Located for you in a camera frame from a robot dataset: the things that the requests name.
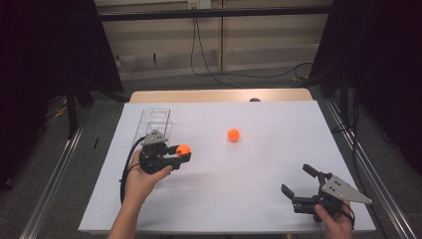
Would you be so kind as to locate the white table board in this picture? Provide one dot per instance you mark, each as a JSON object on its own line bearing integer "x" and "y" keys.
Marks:
{"x": 265, "y": 159}

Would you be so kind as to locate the black horizontal bar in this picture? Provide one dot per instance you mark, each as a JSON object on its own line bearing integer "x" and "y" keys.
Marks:
{"x": 215, "y": 13}

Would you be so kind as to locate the person's left hand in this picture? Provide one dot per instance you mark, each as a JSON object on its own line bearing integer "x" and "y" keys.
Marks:
{"x": 142, "y": 184}

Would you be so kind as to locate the clear plastic tray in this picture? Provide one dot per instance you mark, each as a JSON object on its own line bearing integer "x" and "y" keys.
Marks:
{"x": 159, "y": 116}

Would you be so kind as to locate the white wall socket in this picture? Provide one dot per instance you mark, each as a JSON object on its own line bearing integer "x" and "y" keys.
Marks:
{"x": 199, "y": 4}

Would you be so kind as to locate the orange ball with dark mark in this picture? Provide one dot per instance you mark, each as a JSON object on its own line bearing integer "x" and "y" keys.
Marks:
{"x": 183, "y": 150}

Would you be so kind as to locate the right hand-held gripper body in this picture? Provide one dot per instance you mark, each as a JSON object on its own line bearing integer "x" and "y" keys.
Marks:
{"x": 336, "y": 191}

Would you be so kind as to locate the small black floor object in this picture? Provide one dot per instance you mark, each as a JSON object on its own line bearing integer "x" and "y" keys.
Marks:
{"x": 96, "y": 142}

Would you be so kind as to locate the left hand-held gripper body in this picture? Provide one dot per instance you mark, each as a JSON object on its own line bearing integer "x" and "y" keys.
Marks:
{"x": 154, "y": 161}

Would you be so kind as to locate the metal floor rail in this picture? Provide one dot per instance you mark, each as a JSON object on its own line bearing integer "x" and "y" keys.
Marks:
{"x": 49, "y": 189}
{"x": 375, "y": 172}

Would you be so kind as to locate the plain orange ball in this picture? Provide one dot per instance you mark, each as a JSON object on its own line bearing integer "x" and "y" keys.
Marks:
{"x": 233, "y": 135}

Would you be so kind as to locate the person's right hand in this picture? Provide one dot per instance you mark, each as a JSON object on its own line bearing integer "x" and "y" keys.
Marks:
{"x": 335, "y": 225}

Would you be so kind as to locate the black metal stand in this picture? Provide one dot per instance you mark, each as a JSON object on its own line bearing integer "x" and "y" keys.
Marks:
{"x": 71, "y": 113}

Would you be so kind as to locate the dark round knob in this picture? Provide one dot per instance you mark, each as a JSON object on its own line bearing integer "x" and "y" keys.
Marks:
{"x": 254, "y": 99}

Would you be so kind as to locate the black curtain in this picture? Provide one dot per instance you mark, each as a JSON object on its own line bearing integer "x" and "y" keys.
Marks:
{"x": 381, "y": 66}
{"x": 40, "y": 66}

